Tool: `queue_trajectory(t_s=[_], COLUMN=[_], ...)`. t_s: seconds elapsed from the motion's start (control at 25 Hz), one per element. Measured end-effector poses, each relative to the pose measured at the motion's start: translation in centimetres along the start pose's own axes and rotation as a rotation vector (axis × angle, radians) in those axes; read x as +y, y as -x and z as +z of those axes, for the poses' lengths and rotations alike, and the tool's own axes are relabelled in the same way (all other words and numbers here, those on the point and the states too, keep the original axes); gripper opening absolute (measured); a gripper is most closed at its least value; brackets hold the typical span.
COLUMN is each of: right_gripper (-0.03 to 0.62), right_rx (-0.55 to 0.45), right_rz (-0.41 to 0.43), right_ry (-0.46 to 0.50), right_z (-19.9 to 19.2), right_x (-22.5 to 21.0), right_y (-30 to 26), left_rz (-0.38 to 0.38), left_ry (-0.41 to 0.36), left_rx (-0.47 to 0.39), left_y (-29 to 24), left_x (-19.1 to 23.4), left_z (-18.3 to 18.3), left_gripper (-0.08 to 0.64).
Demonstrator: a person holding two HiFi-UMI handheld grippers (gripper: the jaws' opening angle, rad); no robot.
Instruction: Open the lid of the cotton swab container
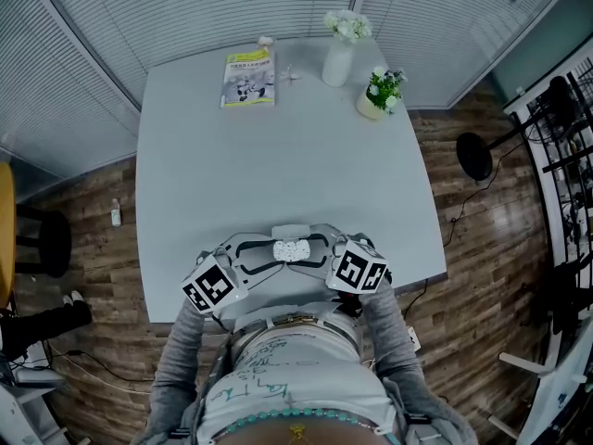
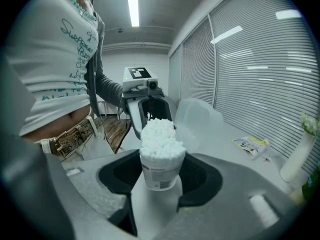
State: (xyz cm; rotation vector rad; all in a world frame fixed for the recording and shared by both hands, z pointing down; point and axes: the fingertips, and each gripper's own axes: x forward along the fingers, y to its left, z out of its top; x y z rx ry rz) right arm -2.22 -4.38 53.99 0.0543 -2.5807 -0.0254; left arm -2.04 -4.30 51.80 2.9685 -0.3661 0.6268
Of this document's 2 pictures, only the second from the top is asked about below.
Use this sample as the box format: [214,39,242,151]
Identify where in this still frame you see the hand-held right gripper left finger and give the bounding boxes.
[44,148,143,240]

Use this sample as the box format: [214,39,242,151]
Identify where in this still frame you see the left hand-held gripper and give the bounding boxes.
[122,66,179,140]

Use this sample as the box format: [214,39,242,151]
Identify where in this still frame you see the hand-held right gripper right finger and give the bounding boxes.
[154,152,306,240]

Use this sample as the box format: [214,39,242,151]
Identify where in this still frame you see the clear plastic lid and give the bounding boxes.
[174,97,225,155]

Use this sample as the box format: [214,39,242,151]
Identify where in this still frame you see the small white case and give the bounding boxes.
[139,146,187,192]

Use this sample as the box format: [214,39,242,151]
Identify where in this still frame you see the person's left forearm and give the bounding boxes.
[98,72,125,110]

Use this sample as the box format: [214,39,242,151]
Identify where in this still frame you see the person's pale trousers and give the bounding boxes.
[39,123,117,163]

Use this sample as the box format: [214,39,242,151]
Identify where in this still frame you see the snakeskin pattern belt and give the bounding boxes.
[48,117,105,159]

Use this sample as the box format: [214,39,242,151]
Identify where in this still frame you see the green yellow cover book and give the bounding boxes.
[231,135,271,161]

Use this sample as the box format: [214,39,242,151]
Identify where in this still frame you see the person's gray cardigan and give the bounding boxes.
[84,10,125,121]

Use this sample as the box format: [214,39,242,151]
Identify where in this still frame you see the white ceramic vase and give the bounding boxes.
[279,132,317,184]

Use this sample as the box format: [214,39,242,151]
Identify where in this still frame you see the potted white-flower plant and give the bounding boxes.
[288,168,320,207]

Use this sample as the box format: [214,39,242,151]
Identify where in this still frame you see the white flower bouquet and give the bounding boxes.
[299,111,320,137]

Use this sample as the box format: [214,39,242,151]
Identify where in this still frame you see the long ceiling light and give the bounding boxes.
[126,0,140,28]

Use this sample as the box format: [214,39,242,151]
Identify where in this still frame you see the person's white printed top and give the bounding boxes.
[6,0,100,137]

